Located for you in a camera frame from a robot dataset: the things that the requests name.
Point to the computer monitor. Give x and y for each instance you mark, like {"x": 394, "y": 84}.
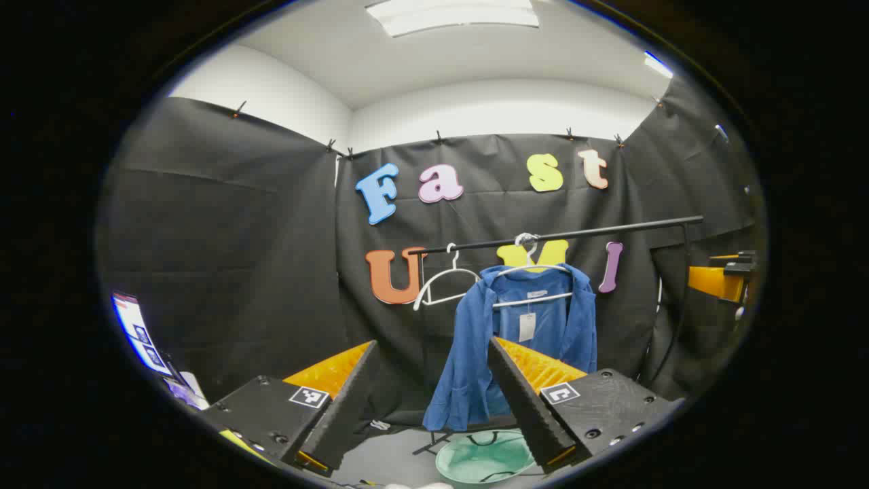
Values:
{"x": 139, "y": 333}

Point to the white hanger with shirt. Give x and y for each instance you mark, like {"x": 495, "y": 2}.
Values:
{"x": 536, "y": 267}

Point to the small ceiling light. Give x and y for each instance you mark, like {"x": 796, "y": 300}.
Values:
{"x": 657, "y": 65}

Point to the empty white plastic hanger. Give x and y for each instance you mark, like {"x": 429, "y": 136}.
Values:
{"x": 449, "y": 272}

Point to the black clothes rack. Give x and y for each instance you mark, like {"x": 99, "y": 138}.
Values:
{"x": 611, "y": 229}

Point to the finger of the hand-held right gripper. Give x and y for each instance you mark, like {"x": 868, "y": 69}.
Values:
{"x": 716, "y": 282}

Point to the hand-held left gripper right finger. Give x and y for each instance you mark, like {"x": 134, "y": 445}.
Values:
{"x": 526, "y": 401}

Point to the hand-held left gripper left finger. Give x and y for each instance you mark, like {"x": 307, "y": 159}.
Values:
{"x": 339, "y": 407}

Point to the green laundry hamper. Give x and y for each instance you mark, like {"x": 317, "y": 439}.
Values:
{"x": 475, "y": 462}

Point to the blue shirt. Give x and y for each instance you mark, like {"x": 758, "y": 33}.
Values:
{"x": 468, "y": 353}

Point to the white cloth clip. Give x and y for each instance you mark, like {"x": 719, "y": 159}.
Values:
{"x": 381, "y": 425}

